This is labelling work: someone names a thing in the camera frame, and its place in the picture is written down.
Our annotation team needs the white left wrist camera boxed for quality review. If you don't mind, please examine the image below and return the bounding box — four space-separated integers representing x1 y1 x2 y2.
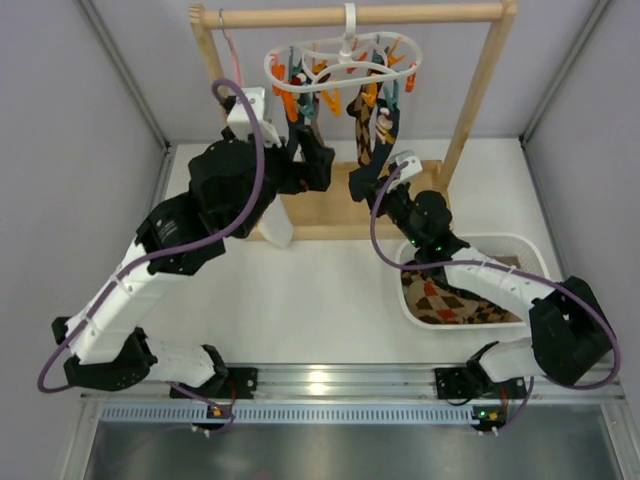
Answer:
227 87 282 148

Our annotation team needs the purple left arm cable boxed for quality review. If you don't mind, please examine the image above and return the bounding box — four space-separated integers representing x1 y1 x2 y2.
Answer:
37 78 266 434

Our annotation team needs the white plastic clip hanger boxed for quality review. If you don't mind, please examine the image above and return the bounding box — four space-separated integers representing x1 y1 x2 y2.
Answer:
263 3 423 95

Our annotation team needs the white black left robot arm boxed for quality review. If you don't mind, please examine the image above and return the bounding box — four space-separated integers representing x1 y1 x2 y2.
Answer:
52 126 335 398

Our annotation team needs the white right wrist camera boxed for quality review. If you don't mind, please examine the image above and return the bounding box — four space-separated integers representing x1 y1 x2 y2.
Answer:
387 150 423 192

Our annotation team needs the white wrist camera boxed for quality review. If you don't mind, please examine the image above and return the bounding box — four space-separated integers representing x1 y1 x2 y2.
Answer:
227 87 282 148
387 150 423 192

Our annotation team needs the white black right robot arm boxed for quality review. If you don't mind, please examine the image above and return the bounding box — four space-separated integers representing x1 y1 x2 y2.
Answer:
368 176 621 390

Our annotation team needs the perforated cable tray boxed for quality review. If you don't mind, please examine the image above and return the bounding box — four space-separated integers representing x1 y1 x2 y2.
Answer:
101 402 480 425

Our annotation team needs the argyle patterned sock in basket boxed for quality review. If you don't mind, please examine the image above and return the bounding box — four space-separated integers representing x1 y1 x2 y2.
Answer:
400 270 522 327

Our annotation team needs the white hanging cloth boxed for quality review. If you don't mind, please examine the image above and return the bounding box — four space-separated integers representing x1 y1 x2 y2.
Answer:
258 196 294 248

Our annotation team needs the wooden clothes rack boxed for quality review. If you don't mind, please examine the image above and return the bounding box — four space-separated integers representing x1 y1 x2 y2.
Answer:
189 1 518 245

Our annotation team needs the navy sock with bear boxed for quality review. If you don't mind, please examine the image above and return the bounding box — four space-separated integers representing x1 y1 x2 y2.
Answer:
349 99 400 202

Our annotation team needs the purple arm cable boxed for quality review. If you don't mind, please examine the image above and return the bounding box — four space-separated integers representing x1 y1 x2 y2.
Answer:
37 78 266 434
369 167 624 434

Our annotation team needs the aluminium rail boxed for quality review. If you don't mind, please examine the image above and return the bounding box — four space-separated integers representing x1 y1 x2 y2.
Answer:
80 364 626 404

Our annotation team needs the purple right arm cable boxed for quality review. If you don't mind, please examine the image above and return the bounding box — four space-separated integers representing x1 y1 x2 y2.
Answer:
369 167 624 434

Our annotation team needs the dark navy sock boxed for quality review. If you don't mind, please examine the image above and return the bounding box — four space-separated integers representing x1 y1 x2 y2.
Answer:
286 94 325 159

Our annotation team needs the white perforated plastic basket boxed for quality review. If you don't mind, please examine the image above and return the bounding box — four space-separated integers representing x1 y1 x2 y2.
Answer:
395 232 549 331

